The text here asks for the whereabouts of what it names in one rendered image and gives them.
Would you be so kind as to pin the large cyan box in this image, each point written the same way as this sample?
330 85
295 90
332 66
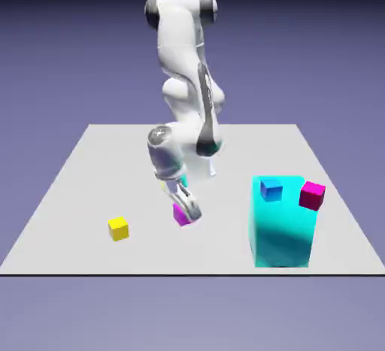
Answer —
281 230

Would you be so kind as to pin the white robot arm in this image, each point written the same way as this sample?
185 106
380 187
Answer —
177 56

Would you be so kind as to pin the small blue cube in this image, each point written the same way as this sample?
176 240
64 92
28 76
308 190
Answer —
271 190

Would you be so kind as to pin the small yellow cube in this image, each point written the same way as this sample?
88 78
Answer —
118 228

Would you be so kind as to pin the small crimson cube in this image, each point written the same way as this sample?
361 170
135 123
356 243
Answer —
312 196

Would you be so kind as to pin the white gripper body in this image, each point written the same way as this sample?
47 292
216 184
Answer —
186 203

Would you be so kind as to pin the small magenta cube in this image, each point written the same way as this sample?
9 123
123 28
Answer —
180 216

